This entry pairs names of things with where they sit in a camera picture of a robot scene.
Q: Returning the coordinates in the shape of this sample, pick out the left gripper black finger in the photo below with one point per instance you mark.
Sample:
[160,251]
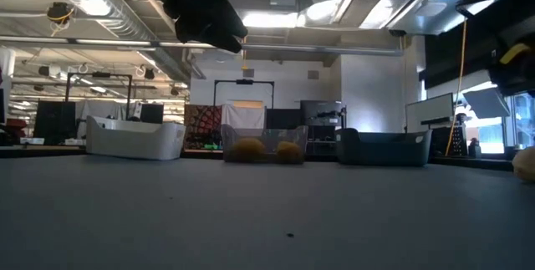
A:
[209,38]
[230,17]

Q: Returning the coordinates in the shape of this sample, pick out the pinkish garlic bulb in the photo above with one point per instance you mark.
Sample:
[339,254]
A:
[525,165]

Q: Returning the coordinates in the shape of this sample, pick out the yellow lemon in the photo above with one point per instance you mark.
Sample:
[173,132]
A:
[250,149]

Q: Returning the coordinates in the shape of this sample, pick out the orange-yellow lemon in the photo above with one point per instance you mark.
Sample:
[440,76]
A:
[289,151]

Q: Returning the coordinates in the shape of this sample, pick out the grey softbox lamp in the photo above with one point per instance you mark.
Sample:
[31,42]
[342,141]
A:
[487,103]

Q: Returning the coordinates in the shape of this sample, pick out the silver horizontal pipe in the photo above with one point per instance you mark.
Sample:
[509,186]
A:
[292,48]

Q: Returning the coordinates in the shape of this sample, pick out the white cloth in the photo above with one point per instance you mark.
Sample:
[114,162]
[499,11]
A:
[242,117]

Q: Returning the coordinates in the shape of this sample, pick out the dark bottle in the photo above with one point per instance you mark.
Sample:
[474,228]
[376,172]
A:
[475,149]

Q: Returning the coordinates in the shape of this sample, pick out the red patterned tapestry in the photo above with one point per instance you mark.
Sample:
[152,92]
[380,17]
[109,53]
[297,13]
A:
[202,125]

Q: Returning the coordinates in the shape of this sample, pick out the small black monitor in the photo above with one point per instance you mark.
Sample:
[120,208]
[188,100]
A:
[152,113]

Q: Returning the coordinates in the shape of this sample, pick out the whiteboard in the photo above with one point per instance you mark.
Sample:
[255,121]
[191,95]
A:
[428,113]

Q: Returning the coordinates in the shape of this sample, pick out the grey plastic basket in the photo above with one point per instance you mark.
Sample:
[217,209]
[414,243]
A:
[267,134]

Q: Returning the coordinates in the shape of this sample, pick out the white plastic basket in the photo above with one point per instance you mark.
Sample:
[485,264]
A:
[159,142]

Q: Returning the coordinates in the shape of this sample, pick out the teal plastic basket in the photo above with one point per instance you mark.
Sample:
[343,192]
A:
[384,151]

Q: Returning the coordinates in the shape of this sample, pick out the large black monitor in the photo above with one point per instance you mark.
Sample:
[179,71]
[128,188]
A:
[54,121]

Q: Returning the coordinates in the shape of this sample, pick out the black gantry frame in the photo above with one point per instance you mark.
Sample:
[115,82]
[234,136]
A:
[244,81]

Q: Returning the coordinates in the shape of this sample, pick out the thin black metal frame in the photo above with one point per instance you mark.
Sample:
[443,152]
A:
[101,74]

